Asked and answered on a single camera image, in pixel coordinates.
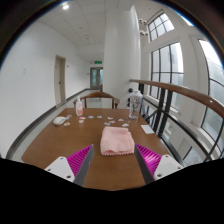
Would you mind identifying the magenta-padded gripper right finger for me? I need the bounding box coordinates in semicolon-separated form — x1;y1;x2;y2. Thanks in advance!
134;143;184;185

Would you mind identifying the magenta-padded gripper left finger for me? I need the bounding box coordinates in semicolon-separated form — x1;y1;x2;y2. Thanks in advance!
44;144;96;187

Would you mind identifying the pink towel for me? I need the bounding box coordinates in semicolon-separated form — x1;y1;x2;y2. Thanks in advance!
100;125;136;157

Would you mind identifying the white paper card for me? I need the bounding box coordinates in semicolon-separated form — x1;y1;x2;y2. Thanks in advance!
140;124;156;135

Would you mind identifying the white bottle with orange label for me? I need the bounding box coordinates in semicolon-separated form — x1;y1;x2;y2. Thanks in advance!
74;96;84;117

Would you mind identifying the clear shaker bottle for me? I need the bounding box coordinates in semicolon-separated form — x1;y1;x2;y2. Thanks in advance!
128;89;144;120

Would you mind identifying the black railing with wooden handrail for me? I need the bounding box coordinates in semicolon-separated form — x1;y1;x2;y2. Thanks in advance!
128;78;224;163

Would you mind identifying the wooden chair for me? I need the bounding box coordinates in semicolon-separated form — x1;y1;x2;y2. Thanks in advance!
72;91;121;110

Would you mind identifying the side doorway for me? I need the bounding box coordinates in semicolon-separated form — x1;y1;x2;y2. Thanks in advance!
54;54;67;106

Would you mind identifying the glass double door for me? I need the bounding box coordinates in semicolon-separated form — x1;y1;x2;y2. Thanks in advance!
89;66;104;90

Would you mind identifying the large black-framed window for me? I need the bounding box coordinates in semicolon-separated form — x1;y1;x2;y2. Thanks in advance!
148;39;224;158

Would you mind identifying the white round column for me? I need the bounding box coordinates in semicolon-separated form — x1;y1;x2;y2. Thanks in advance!
103;4;143;108

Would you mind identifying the small high window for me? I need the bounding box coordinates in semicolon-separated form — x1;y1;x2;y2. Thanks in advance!
146;11;176;42

